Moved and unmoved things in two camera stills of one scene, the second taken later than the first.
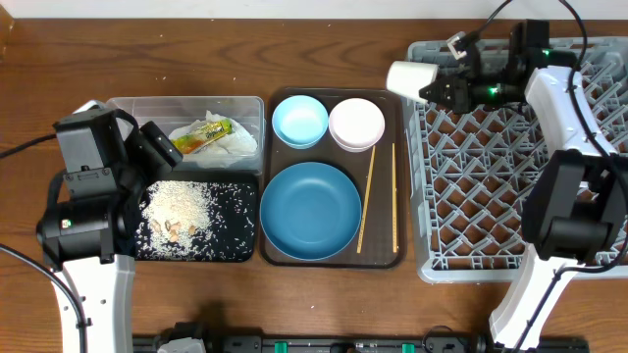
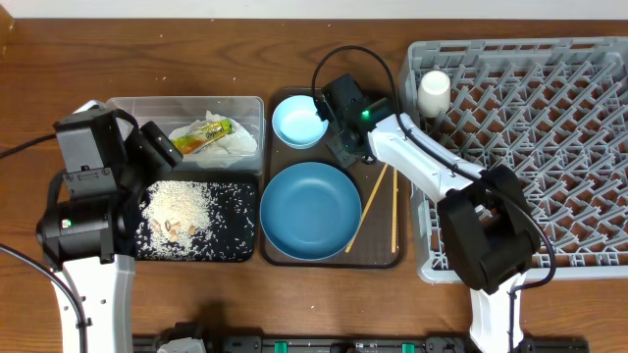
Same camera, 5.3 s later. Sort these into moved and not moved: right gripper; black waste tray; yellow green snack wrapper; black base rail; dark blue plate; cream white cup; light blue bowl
Moved: cream white cup; right gripper
Not moved: yellow green snack wrapper; dark blue plate; black waste tray; black base rail; light blue bowl
